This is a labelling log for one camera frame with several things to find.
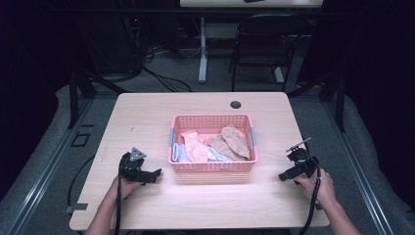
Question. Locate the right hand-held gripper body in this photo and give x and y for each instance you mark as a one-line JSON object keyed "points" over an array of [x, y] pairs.
{"points": [[302, 160]]}

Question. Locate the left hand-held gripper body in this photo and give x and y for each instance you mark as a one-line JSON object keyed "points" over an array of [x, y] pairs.
{"points": [[133, 165]]}

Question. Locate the white sock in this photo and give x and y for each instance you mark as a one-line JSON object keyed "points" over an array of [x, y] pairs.
{"points": [[182, 153]]}

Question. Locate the pink sock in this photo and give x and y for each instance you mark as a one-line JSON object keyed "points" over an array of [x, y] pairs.
{"points": [[195, 147]]}

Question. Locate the tan sock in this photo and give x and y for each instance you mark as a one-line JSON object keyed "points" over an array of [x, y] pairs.
{"points": [[237, 141], [221, 147]]}

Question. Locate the pink plastic basket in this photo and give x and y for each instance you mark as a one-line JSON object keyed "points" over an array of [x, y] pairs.
{"points": [[212, 143]]}

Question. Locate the person's left hand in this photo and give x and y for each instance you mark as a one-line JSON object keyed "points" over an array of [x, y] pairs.
{"points": [[126, 187]]}

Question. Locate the person's right hand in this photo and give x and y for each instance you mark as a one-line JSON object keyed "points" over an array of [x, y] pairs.
{"points": [[319, 188]]}

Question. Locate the black metal stand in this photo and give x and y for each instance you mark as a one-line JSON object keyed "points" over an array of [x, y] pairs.
{"points": [[329, 94], [81, 88]]}

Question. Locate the black chair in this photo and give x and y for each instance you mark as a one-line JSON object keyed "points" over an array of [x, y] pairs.
{"points": [[261, 49]]}

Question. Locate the white desk in background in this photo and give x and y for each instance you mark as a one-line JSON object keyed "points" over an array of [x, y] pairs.
{"points": [[208, 32]]}

